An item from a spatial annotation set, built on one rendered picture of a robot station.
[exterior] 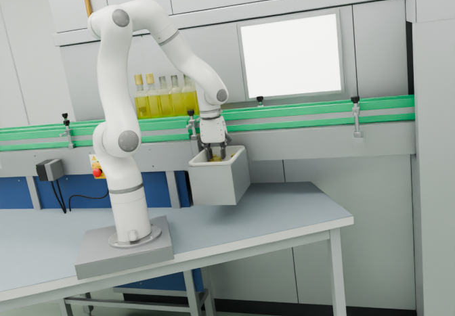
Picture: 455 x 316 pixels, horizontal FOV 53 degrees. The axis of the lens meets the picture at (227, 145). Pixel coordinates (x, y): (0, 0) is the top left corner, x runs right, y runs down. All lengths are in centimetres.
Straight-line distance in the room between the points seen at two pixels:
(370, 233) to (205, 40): 115
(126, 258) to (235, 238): 39
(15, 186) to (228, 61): 121
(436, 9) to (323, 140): 62
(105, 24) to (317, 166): 112
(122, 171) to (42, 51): 482
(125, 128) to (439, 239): 116
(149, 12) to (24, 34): 490
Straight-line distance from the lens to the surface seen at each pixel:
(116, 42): 152
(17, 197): 248
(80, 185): 222
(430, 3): 160
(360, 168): 208
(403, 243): 222
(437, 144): 167
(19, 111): 674
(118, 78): 155
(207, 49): 206
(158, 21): 164
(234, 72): 203
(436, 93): 163
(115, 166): 161
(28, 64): 648
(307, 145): 184
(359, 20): 197
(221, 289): 250
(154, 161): 196
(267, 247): 173
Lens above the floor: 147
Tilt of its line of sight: 14 degrees down
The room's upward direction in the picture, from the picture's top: 8 degrees counter-clockwise
